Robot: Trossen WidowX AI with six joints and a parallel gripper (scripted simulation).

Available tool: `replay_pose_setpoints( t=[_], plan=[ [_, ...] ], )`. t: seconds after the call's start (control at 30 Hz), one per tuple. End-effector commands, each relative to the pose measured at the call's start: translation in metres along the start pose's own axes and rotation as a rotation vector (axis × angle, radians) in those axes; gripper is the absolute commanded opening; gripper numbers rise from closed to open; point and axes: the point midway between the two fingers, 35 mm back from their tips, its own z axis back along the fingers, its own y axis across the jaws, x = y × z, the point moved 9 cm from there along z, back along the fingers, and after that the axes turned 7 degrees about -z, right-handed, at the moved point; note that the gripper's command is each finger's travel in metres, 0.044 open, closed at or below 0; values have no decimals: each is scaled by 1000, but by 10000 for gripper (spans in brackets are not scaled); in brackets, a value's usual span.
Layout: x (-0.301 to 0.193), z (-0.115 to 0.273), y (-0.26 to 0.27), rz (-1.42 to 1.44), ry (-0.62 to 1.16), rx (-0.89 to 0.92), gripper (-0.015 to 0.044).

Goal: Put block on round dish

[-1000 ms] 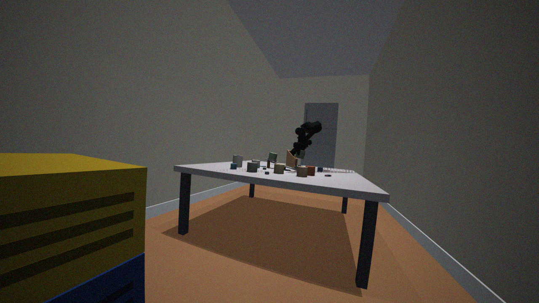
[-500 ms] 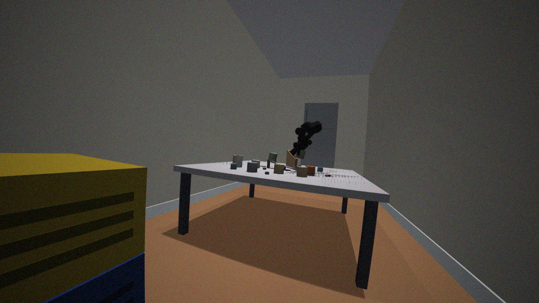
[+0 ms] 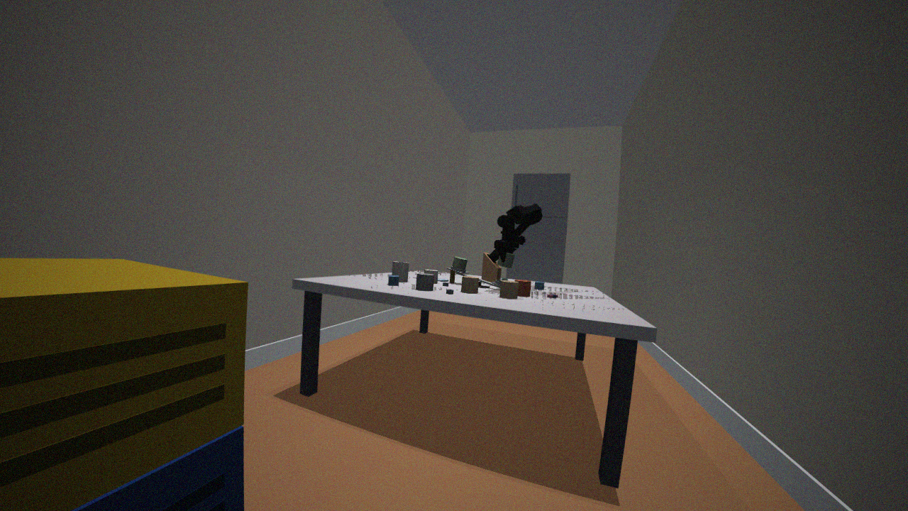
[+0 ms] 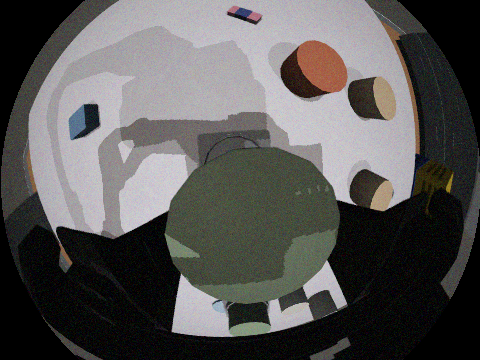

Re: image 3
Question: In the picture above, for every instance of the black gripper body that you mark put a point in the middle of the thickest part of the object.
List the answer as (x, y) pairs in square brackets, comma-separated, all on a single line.
[(504, 242)]

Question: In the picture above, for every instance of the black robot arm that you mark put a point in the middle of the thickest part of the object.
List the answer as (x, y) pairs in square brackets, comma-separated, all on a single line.
[(524, 216)]

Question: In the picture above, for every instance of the grey balance beam with round pans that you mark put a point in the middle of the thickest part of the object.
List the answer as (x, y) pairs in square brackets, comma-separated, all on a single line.
[(461, 272)]

